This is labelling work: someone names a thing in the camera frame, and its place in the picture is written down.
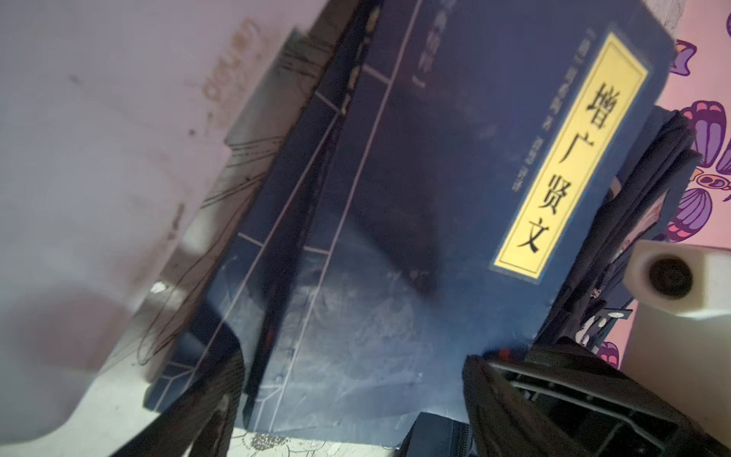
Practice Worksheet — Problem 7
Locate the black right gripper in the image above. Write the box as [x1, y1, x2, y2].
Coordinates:
[490, 338, 730, 456]

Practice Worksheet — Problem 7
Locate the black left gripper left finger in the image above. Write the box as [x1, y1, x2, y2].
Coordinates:
[114, 350, 246, 456]

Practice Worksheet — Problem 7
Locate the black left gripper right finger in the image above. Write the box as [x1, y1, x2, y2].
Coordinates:
[463, 355, 577, 456]

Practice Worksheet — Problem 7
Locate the dark blue book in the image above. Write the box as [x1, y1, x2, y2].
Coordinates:
[245, 1, 674, 447]
[144, 1, 379, 412]

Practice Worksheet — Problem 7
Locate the navy blue backpack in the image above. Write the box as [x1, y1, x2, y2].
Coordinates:
[399, 107, 704, 456]

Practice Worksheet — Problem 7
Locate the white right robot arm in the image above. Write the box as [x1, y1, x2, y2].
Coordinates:
[464, 240, 730, 456]

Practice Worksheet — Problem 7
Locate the white flat eraser box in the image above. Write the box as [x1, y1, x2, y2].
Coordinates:
[1, 1, 325, 443]

